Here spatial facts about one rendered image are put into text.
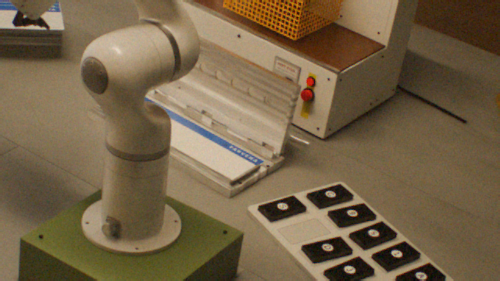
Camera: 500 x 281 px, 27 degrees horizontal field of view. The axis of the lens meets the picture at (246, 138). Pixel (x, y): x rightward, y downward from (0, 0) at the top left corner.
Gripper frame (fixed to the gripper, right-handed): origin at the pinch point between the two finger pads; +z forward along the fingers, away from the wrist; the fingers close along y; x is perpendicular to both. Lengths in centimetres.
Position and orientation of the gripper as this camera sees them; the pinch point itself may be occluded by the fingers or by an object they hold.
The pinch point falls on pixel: (58, 8)
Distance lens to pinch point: 230.1
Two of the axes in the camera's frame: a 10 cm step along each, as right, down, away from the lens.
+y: -7.4, 6.7, 0.9
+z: 3.1, 2.1, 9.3
